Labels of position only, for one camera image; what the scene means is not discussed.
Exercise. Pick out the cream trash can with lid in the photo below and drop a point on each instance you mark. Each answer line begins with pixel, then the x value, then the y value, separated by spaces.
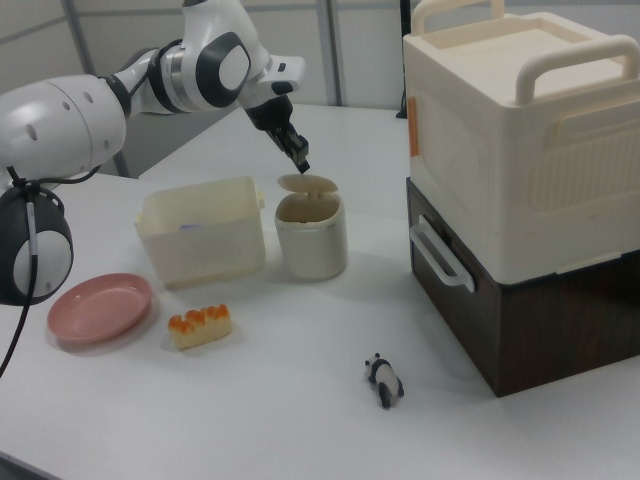
pixel 312 245

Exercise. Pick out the dark brown drawer cabinet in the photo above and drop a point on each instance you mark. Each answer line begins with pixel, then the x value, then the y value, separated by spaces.
pixel 550 335

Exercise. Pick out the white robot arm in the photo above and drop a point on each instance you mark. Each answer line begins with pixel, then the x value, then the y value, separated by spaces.
pixel 50 125

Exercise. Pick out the cream open storage box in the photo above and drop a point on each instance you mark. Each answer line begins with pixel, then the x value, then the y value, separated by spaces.
pixel 200 255

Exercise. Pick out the pink plate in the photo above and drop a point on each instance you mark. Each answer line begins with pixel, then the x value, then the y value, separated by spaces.
pixel 95 310

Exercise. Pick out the panda figurine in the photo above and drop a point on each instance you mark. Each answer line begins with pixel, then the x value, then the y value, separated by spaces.
pixel 385 377

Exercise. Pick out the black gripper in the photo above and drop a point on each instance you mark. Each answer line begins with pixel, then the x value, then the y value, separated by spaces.
pixel 270 115

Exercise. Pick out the toy bread loaf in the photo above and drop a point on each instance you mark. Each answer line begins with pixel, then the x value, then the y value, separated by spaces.
pixel 200 330

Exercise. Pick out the black camera stand pole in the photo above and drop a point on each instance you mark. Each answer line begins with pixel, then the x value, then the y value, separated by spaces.
pixel 405 60

